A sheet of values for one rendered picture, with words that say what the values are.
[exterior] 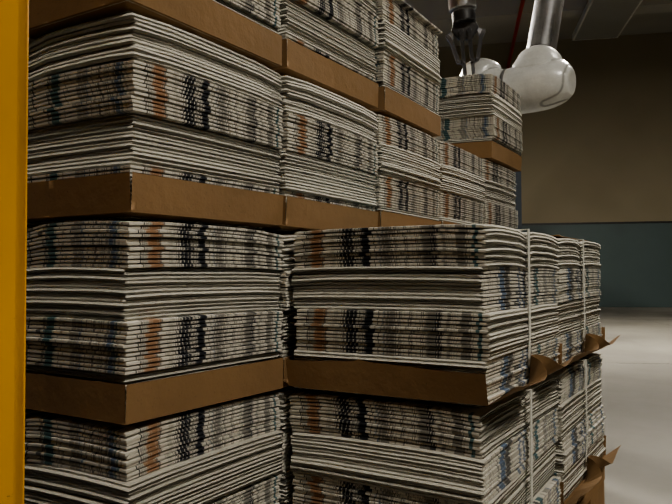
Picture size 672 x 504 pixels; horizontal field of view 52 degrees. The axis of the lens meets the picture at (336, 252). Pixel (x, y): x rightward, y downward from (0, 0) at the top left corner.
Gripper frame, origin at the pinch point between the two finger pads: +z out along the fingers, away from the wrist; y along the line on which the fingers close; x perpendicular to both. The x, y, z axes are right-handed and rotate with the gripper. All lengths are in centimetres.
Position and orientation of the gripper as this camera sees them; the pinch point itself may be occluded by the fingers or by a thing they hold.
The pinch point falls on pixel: (469, 74)
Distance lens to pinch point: 229.4
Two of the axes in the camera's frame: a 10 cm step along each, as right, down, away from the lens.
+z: 1.0, 10.0, 0.1
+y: 9.8, -0.9, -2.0
